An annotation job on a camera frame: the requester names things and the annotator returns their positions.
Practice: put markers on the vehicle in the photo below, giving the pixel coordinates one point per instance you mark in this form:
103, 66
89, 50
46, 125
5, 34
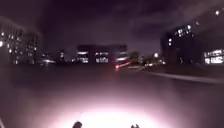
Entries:
122, 64

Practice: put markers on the pale kerb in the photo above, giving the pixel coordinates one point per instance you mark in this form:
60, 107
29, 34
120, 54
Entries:
196, 78

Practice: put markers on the dark paved ground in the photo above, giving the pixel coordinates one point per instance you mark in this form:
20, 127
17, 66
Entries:
110, 100

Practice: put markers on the low wide building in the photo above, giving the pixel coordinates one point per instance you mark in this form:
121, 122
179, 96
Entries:
100, 54

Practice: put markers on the building with many lit windows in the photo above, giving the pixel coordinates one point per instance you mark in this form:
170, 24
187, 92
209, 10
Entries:
16, 45

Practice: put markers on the large dark building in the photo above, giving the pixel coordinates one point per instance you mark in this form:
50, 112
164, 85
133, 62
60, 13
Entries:
190, 46

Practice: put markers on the tree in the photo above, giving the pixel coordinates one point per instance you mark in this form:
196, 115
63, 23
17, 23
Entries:
135, 57

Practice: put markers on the robot's own part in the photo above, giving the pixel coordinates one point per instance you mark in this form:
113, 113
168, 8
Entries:
135, 126
77, 125

